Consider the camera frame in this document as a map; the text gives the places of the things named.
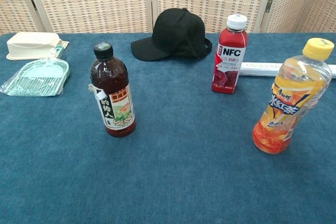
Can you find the red NFC juice bottle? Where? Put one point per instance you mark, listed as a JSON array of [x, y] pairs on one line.
[[228, 58]]

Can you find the iced tea bottle yellow cap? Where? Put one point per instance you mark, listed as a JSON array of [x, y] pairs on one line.
[[288, 103]]

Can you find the dark tea bottle black cap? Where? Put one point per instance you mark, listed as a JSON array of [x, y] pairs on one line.
[[115, 98]]

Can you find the black baseball cap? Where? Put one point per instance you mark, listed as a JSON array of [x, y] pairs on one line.
[[176, 32]]

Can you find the blue tablecloth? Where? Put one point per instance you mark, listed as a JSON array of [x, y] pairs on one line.
[[183, 169]]

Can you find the long white toothpaste box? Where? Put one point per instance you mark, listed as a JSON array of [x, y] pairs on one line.
[[260, 69]]

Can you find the teal dustpan in plastic bag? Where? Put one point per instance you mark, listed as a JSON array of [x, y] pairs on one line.
[[39, 74]]

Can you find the cream pulp lunch box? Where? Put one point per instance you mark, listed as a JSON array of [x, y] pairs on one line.
[[31, 45]]

